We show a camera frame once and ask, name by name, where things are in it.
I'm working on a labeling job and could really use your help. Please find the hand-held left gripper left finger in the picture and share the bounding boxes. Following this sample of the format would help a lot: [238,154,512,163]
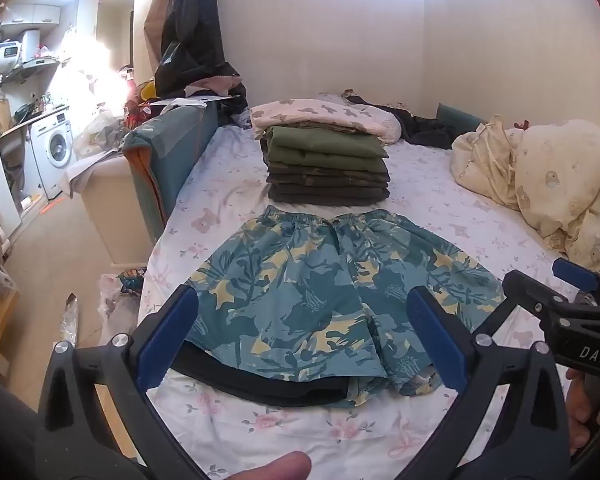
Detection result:
[35,284,216,480]

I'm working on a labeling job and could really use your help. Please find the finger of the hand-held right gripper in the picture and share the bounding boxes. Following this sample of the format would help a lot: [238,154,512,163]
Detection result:
[552,258,600,306]
[503,270,578,319]

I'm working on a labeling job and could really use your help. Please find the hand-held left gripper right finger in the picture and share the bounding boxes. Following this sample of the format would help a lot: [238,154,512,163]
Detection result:
[407,286,573,480]

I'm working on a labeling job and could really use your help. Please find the blue floral shorts pants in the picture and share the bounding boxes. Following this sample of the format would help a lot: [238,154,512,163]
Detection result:
[185,205,506,408]

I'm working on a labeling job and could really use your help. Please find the stack of green pants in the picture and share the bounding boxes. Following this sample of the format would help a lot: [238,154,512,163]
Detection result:
[260,125,392,207]

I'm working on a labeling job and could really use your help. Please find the person's right hand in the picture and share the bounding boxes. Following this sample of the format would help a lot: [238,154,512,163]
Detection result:
[566,372,600,456]

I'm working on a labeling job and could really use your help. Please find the person's left hand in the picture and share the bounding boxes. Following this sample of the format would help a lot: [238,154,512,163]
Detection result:
[228,451,312,480]

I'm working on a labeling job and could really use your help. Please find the clear plastic bags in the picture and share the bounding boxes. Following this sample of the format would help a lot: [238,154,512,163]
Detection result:
[97,267,148,341]

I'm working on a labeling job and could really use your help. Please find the cream bear print duvet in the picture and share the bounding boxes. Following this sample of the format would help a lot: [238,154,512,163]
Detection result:
[451,115,600,278]

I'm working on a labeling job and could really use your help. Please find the black cloth band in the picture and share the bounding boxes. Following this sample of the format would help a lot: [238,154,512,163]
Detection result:
[172,342,353,408]

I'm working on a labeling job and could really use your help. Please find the floral white bed sheet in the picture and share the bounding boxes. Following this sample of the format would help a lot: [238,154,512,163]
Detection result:
[137,92,600,480]

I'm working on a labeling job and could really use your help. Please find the beige low cabinet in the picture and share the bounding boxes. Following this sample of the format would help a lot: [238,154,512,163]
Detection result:
[62,152,153,266]

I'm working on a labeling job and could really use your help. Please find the teal cushion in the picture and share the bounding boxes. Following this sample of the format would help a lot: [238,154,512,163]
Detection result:
[436,102,486,133]

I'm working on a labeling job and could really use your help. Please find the teal upholstered bed end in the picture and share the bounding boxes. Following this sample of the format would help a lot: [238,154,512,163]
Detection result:
[121,102,221,248]

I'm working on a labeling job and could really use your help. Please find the dark crumpled clothes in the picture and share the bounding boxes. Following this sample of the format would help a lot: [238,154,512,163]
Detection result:
[342,89,461,150]

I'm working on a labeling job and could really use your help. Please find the white washing machine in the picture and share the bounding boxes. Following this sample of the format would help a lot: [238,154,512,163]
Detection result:
[30,106,78,200]

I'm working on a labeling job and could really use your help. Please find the bear print pillow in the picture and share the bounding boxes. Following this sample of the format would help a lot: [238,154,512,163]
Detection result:
[250,97,403,145]

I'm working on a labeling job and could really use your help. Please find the black hanging garment cover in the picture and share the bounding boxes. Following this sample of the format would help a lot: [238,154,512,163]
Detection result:
[155,0,248,111]

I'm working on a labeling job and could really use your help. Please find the brown hanging cover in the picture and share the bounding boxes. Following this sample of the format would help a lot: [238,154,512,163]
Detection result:
[144,0,181,56]

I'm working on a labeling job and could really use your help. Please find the white upright appliance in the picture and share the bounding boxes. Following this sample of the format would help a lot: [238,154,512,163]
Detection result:
[20,29,41,63]

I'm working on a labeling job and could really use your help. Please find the white water heater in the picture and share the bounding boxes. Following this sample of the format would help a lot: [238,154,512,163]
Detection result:
[0,39,23,80]

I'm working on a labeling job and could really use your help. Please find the white wall cabinets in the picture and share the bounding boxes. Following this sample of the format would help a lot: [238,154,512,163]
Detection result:
[2,0,101,26]

